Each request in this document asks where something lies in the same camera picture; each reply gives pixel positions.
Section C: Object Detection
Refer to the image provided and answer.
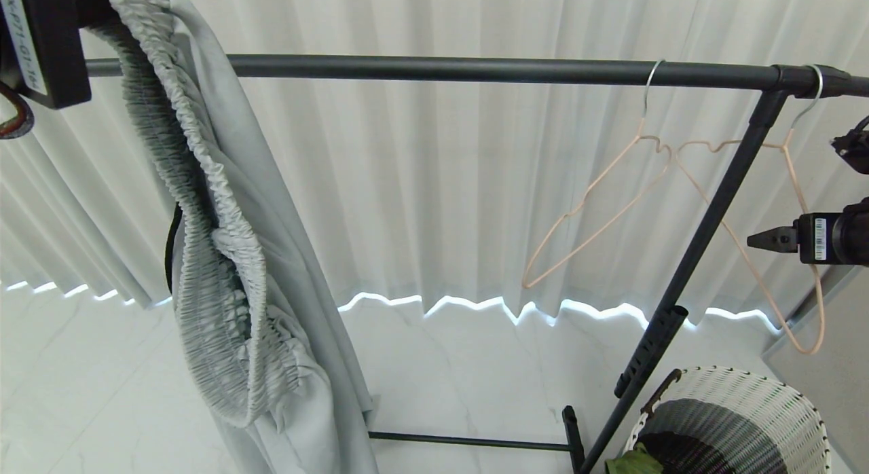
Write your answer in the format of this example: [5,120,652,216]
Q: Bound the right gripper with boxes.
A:
[798,197,869,268]

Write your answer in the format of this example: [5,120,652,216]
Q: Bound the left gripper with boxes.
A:
[0,0,93,111]

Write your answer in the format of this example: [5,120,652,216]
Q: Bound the green garment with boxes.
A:
[606,443,664,474]

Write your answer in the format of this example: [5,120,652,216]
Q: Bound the pink clothes hanger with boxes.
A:
[675,65,827,357]
[521,59,674,290]

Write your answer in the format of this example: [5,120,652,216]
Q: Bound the white laundry basket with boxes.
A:
[623,365,833,474]

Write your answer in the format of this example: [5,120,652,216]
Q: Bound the black clothes hanger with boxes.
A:
[164,202,185,295]

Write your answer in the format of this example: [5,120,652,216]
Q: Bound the black clothes rack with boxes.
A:
[85,52,869,474]

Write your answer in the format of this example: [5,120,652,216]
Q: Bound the pale grey shorts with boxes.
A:
[88,0,381,474]

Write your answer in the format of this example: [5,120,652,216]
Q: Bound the black cable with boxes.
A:
[0,80,35,141]

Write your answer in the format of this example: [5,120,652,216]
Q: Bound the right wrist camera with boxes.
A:
[831,116,869,176]

